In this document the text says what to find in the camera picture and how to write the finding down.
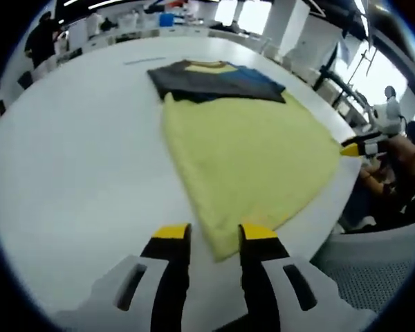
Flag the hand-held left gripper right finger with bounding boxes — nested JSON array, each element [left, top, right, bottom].
[[238, 223, 378, 332]]

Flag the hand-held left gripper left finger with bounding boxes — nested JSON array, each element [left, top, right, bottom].
[[53, 223, 192, 332]]

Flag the yellow blue black garment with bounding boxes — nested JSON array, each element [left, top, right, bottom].
[[147, 59, 340, 263]]

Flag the person's right hand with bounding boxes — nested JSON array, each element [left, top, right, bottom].
[[383, 133, 415, 167]]

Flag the grey mesh office chair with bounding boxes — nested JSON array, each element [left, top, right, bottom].
[[311, 219, 415, 332]]

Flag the white square pillar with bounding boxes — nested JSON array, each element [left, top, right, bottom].
[[262, 0, 319, 59]]

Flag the ceiling light strips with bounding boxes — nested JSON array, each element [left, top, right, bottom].
[[55, 0, 132, 11]]

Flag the black metal desk frame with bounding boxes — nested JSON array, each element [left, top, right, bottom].
[[314, 44, 378, 115]]

